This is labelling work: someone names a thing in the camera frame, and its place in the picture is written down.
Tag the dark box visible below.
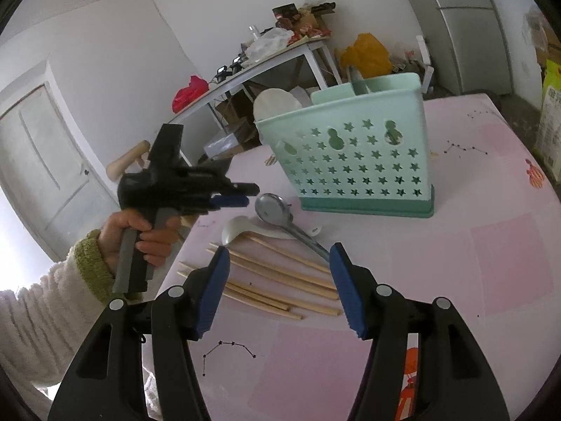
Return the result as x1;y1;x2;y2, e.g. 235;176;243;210
272;4;303;20

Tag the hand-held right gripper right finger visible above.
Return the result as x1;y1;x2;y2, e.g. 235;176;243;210
330;242;511;421

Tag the grey refrigerator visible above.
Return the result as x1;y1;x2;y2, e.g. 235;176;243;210
416;0;513;97

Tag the white side table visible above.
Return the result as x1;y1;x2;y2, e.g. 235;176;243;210
169;37;345;167

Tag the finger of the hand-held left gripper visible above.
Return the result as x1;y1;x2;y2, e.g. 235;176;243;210
215;180;260;197
209;195;250;212

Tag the white ceramic spoon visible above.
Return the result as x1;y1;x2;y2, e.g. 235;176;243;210
221;216;323;246

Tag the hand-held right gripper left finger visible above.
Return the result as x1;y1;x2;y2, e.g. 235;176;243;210
47;246;231;421

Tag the white plastic stand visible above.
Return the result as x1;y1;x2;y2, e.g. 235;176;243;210
415;35;435;96

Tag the mint green utensil holder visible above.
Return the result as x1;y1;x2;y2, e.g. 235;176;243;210
255;72;437;219

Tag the white door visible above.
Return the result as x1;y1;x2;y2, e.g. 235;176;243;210
0;64;119;264

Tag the pink printed tablecloth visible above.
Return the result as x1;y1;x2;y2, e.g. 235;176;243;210
144;92;561;421

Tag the red plastic bag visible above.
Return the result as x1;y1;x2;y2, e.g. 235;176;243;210
172;75;209;113

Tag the clear plastic bag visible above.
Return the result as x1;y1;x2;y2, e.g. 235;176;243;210
243;26;294;60

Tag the person's left hand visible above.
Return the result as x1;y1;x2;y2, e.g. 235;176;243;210
99;210;181;277

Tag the person's left forearm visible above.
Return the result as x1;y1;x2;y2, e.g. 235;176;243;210
0;228;158;421

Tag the white rice paddle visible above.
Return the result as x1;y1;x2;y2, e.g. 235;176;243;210
254;89;303;123

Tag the cardboard box with plastic wrap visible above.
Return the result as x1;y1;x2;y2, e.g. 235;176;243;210
205;122;260;159

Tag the yellow green rice bag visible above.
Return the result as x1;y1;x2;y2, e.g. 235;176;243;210
535;59;561;167

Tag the yellow plastic bag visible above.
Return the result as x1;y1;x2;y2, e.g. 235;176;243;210
341;33;391;80

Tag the wooden chair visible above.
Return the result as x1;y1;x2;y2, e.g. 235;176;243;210
106;139;153;181

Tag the metal spoon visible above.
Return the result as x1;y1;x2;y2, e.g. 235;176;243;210
255;193;331;261

